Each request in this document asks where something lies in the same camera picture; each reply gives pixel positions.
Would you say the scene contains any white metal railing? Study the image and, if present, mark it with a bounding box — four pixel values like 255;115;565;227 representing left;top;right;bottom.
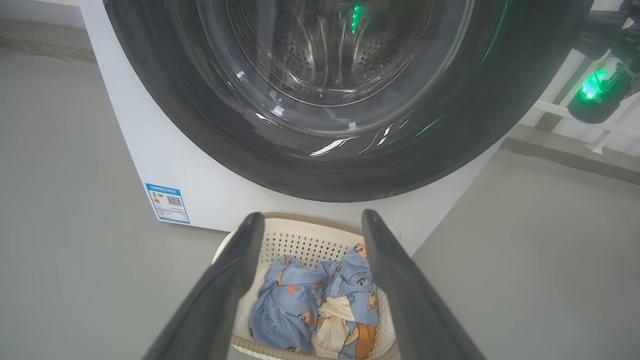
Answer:
520;50;640;156

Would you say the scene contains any cream perforated laundry basket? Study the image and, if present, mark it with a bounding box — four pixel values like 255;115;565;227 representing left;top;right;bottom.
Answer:
212;212;401;360

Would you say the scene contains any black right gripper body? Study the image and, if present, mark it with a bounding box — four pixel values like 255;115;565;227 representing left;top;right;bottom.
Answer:
567;56;640;124

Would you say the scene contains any perforated steel washer drum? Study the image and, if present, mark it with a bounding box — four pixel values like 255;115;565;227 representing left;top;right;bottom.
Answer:
225;0;436;106

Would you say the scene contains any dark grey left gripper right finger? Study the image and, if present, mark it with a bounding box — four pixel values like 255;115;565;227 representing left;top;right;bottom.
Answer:
361;209;486;360

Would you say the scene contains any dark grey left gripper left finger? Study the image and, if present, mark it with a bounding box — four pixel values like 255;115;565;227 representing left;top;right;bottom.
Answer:
142;212;265;360

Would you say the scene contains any blue bear-print garment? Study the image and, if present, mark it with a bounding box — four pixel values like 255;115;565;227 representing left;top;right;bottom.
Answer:
248;254;341;353

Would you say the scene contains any blue energy label sticker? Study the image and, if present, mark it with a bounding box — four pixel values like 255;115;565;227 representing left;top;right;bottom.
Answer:
145;183;191;225

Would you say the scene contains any dark round washing machine door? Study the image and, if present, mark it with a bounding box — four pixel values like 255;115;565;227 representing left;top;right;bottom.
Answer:
102;0;596;203

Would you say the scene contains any white front-load washing machine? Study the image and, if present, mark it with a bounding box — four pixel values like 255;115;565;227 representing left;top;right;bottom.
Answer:
78;0;506;256

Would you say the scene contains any blue and cream bear garment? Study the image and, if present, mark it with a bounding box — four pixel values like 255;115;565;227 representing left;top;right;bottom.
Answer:
314;243;382;360

